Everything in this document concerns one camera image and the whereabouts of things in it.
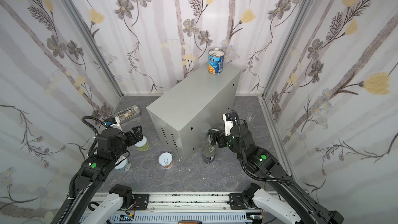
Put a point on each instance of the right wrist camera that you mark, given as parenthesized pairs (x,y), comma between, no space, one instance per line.
(228,123)

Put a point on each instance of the blue soup can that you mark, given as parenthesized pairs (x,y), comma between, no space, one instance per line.
(215,61)

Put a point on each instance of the orange can white lid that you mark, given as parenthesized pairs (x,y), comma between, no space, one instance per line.
(166,160)

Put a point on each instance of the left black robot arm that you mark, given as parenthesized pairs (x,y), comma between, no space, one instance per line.
(106,153)

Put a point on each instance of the teal grey can white lid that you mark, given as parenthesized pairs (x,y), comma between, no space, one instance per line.
(122,165)

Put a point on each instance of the dark navy food can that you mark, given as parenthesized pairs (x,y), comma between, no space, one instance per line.
(208,154)

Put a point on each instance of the metal tray with contents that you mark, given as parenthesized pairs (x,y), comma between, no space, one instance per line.
(127,114)

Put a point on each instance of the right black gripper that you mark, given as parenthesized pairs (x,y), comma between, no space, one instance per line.
(218,138)

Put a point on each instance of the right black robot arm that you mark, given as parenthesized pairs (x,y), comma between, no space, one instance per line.
(295,206)

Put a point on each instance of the grey metal cabinet box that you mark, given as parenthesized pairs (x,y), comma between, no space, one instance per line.
(183,115)

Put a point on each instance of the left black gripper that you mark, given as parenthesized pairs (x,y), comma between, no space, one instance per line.
(132,136)

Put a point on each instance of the green can white lid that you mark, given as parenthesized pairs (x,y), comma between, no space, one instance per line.
(142,145)

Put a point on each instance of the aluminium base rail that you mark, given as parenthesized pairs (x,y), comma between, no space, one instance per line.
(191,208)

